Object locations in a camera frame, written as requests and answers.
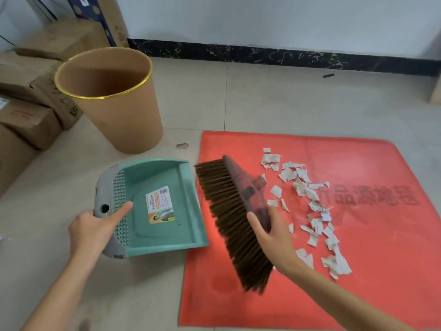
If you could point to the person's right hand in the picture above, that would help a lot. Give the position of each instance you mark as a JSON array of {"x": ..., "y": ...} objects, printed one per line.
[{"x": 277, "y": 244}]

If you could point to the person's left hand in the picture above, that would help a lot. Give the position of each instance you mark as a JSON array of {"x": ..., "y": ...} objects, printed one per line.
[{"x": 88, "y": 234}]

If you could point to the person's right thumb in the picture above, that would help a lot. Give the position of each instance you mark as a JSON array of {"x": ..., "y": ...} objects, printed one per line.
[{"x": 256, "y": 226}]

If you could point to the person's left thumb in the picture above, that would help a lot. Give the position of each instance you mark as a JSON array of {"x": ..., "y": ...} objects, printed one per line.
[{"x": 119, "y": 213}]

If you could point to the brown bristle broom head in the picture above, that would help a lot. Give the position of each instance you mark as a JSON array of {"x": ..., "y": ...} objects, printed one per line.
[{"x": 227, "y": 217}]

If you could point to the green and grey dustpan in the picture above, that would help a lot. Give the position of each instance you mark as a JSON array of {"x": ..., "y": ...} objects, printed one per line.
[{"x": 165, "y": 210}]

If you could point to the person's left forearm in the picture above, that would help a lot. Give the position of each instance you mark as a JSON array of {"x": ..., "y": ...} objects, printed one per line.
[{"x": 57, "y": 293}]

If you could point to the person's right forearm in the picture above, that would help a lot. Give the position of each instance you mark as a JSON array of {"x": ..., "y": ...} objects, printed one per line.
[{"x": 334, "y": 296}]

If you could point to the pile of torn paper scraps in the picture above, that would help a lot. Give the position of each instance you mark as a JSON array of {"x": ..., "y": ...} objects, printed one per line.
[{"x": 310, "y": 199}]

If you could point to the small grey paper scrap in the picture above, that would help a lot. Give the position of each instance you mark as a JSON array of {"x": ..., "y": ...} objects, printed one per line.
[{"x": 181, "y": 145}]

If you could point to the brown waste bin gold rim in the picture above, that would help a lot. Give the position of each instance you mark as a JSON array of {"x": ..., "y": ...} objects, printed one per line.
[{"x": 120, "y": 113}]

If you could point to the red floor mat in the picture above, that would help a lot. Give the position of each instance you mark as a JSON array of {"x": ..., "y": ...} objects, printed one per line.
[{"x": 372, "y": 244}]

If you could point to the large brown cardboard box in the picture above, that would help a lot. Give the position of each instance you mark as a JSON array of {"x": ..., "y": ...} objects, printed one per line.
[{"x": 12, "y": 161}]

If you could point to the cardboard box black print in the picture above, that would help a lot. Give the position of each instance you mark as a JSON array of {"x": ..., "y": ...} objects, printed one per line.
[{"x": 60, "y": 103}]

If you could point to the cardboard box red print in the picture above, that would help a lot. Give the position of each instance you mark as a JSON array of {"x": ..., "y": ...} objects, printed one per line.
[{"x": 31, "y": 124}]

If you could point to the flat brown cardboard box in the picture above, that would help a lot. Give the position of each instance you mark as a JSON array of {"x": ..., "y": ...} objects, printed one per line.
[{"x": 20, "y": 74}]

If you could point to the black marble baseboard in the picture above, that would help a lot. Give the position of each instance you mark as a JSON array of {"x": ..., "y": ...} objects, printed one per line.
[{"x": 275, "y": 56}]

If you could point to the plain brown cardboard box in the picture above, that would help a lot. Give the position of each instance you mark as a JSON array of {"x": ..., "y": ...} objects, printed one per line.
[{"x": 62, "y": 37}]

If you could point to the tall brown cardboard box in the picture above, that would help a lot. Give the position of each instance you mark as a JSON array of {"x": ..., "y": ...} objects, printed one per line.
[{"x": 115, "y": 20}]

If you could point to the blue dotted box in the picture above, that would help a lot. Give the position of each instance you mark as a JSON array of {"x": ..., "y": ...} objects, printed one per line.
[{"x": 90, "y": 15}]

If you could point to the beige furniture corner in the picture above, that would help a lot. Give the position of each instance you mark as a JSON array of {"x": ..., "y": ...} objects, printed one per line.
[{"x": 436, "y": 89}]

